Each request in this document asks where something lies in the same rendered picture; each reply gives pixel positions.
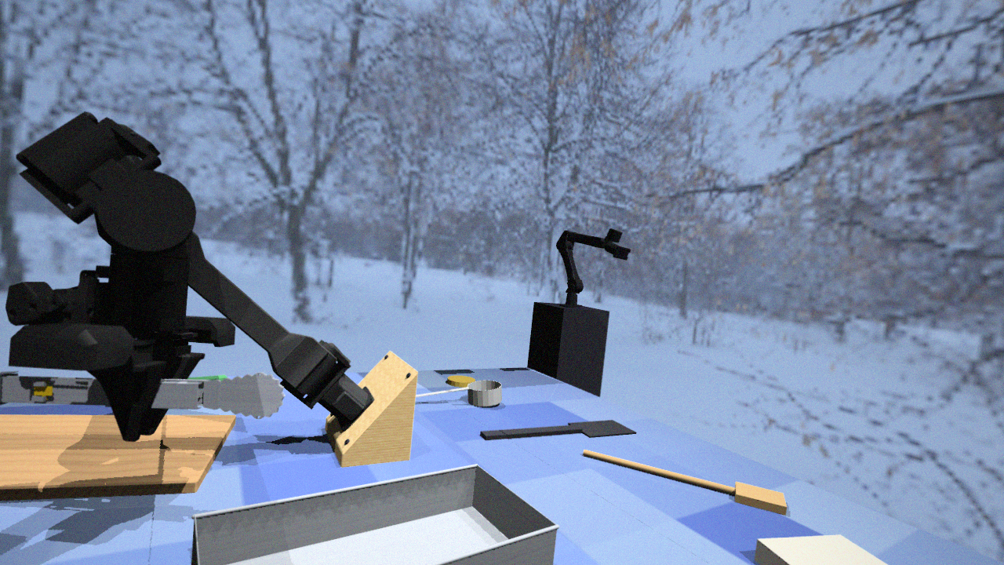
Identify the yellow flat disc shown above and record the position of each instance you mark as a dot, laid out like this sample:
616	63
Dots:
460	381

